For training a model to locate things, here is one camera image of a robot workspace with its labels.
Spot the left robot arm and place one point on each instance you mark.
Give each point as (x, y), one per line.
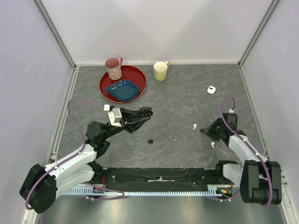
(44, 184)

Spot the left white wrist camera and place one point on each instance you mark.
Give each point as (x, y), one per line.
(114, 115)

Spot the blue leaf-shaped dish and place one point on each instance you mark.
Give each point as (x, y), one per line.
(123, 90)

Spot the pink floral mug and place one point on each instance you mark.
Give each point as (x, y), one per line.
(113, 66)

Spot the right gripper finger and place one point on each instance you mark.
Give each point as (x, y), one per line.
(212, 127)
(211, 134)

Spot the red round tray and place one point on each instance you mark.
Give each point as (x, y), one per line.
(131, 73)

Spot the white earbud charging case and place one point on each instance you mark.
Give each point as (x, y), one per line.
(211, 90)

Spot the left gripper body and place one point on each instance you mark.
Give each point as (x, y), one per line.
(125, 125)

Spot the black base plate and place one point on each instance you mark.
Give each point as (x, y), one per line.
(159, 179)

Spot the light blue cable duct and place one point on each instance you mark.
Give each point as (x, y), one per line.
(86, 190)

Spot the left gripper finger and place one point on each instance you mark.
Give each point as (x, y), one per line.
(140, 121)
(145, 109)

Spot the black earbud charging case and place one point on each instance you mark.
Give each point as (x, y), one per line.
(139, 115)

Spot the yellow-green mug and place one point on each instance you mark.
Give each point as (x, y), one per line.
(160, 70)

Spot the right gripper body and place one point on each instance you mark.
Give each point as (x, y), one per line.
(218, 129)

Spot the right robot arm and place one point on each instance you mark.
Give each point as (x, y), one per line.
(258, 179)

